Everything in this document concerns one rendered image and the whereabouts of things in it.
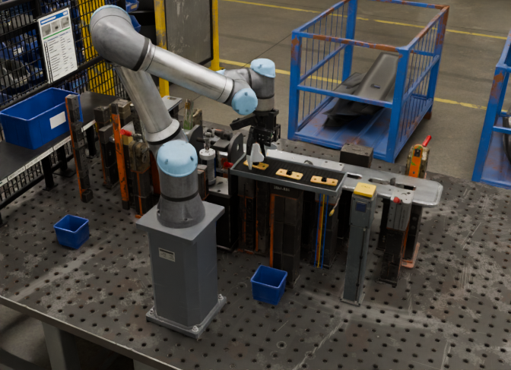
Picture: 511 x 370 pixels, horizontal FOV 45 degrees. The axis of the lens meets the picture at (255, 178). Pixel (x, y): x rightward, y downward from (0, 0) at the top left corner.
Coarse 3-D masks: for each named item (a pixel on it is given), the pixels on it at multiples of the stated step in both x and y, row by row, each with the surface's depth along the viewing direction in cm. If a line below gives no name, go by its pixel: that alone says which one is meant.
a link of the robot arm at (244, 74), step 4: (244, 68) 189; (248, 68) 189; (220, 72) 186; (224, 72) 186; (228, 72) 186; (232, 72) 186; (236, 72) 186; (240, 72) 187; (244, 72) 187; (248, 72) 187; (228, 76) 184; (232, 76) 183; (236, 76) 183; (240, 76) 184; (244, 76) 187; (248, 76) 187; (244, 80) 182; (248, 80) 187
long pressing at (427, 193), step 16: (128, 128) 268; (144, 128) 268; (304, 160) 245; (320, 160) 245; (368, 176) 234; (384, 176) 234; (400, 176) 235; (384, 192) 224; (416, 192) 225; (432, 192) 225
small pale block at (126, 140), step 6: (126, 138) 250; (132, 138) 254; (126, 144) 252; (126, 150) 254; (126, 156) 255; (126, 162) 257; (126, 168) 259; (126, 174) 260; (132, 174) 260; (132, 180) 261; (132, 186) 262; (132, 192) 264; (132, 198) 266; (132, 204) 268
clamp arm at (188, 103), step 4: (188, 100) 267; (192, 100) 268; (184, 104) 269; (188, 104) 267; (192, 104) 268; (184, 108) 269; (188, 108) 268; (192, 108) 269; (184, 112) 270; (188, 112) 269; (192, 112) 270; (184, 116) 270; (188, 116) 270; (184, 120) 271; (188, 120) 270; (184, 124) 271; (188, 124) 271; (184, 128) 272; (188, 128) 271
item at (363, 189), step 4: (360, 184) 198; (364, 184) 198; (356, 188) 196; (360, 188) 196; (364, 188) 196; (368, 188) 196; (372, 188) 196; (356, 192) 195; (360, 192) 194; (364, 192) 194; (368, 192) 194; (372, 192) 194; (368, 196) 194; (372, 196) 193
